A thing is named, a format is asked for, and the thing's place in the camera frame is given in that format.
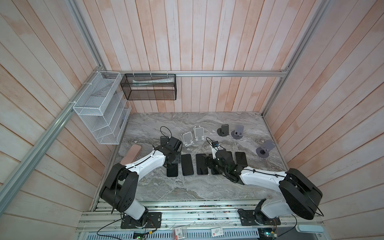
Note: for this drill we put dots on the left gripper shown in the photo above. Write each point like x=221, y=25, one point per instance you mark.
x=178, y=157

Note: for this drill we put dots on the phone with green case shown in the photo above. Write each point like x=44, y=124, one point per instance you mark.
x=214, y=171

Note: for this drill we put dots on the phone with purple case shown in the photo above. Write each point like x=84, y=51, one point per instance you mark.
x=201, y=164

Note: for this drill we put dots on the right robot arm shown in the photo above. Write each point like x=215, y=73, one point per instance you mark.
x=297, y=194

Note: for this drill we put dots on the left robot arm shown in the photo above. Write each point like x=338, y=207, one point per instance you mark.
x=120, y=186

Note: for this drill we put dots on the white stand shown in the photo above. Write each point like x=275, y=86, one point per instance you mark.
x=188, y=139
x=199, y=133

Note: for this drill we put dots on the dark grey phone stand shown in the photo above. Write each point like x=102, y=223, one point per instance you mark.
x=224, y=130

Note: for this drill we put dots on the grey far-right phone stand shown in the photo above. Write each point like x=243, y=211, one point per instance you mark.
x=238, y=132

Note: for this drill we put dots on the pink phone case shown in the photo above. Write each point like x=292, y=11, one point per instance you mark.
x=131, y=155

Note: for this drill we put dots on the black wire mesh basket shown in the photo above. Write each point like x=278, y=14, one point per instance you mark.
x=149, y=87

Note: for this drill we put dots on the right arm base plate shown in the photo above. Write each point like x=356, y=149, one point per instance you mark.
x=249, y=217

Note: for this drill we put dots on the aluminium rail frame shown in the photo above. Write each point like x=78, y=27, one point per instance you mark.
x=199, y=220

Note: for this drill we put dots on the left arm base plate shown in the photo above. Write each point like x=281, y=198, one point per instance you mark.
x=148, y=220

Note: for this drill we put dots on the white wire mesh shelf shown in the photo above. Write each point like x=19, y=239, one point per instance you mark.
x=103, y=108

